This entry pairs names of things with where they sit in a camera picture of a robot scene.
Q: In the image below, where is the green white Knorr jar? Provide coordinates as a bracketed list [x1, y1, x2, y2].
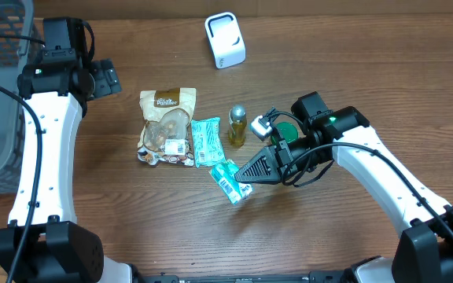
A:
[270, 122, 299, 145]

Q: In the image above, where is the green tissue pack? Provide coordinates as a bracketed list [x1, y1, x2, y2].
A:
[209, 159, 254, 205]

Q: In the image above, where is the teal wet wipes packet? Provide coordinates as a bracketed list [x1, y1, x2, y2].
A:
[191, 117, 226, 167]

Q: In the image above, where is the yellow Vim bottle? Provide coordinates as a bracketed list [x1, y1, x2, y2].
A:
[228, 105, 247, 147]

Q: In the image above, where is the brown white snack bag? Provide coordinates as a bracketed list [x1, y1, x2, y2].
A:
[138, 87, 197, 167]

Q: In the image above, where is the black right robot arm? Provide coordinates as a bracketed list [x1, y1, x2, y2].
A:
[235, 92, 453, 283]

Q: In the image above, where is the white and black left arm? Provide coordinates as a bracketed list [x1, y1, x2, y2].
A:
[0, 17, 140, 282]

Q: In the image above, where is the white barcode scanner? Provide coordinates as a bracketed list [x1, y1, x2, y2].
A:
[204, 12, 246, 69]

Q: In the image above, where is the grey plastic mesh basket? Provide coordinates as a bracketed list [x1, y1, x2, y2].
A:
[0, 0, 42, 193]

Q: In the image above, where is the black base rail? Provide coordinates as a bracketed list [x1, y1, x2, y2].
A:
[135, 270, 352, 283]

